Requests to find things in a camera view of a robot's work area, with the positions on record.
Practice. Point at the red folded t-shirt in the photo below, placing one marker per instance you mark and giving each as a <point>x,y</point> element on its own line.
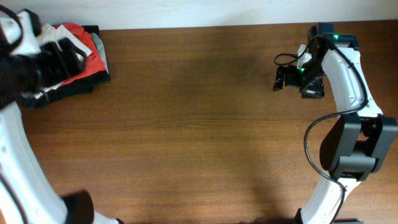
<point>94,64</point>

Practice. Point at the white t-shirt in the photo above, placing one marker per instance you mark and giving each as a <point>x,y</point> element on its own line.
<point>52,34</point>

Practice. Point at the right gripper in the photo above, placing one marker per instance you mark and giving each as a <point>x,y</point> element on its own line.
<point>314,91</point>

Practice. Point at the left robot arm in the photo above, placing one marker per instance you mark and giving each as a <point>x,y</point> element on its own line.
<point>26,195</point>

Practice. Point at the grey folded garment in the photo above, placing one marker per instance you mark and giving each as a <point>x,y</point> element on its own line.
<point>100,48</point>

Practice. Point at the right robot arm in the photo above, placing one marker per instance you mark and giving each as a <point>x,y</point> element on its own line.
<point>358,143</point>

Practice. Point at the black folded t-shirt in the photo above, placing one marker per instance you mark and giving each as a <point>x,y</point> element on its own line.
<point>83,86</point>

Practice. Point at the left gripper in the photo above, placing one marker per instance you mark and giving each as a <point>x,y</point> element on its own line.
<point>55,59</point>

